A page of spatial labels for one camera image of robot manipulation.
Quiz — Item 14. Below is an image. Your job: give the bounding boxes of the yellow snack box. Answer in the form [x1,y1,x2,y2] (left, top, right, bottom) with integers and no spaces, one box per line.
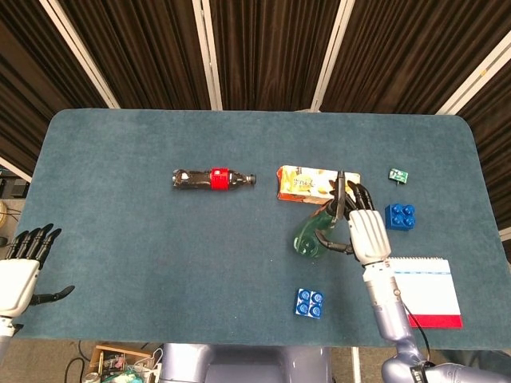
[275,165,362,206]

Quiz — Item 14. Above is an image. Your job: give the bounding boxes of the blue building block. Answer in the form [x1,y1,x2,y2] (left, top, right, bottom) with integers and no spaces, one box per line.
[384,203,416,232]
[295,288,326,319]

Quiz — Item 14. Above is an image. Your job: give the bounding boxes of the green spray bottle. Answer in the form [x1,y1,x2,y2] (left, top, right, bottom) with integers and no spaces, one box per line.
[292,198,347,259]

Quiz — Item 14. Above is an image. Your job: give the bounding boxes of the white folding screen frame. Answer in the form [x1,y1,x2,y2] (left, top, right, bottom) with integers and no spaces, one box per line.
[38,0,511,116]

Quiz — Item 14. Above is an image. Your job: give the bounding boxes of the dark cola bottle red label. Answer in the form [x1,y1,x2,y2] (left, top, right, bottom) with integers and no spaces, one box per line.
[172,167,257,192]

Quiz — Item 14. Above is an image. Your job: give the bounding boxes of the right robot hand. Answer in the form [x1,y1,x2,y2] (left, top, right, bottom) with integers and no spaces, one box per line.
[313,170,393,267]

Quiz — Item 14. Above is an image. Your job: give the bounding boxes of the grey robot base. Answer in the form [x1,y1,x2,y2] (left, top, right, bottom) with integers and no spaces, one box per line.
[158,342,332,383]

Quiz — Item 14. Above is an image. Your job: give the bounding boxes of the white red spiral notepad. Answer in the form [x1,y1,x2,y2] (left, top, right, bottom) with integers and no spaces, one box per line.
[386,256,464,330]

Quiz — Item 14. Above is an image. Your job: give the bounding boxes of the blue table mat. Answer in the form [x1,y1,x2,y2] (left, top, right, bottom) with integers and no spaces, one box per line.
[16,108,501,351]

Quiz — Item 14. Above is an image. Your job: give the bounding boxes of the cardboard box of clutter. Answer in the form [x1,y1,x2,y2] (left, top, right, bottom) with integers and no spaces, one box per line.
[81,343,164,383]

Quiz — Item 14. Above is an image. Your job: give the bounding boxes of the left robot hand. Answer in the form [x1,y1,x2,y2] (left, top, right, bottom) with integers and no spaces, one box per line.
[0,223,76,319]

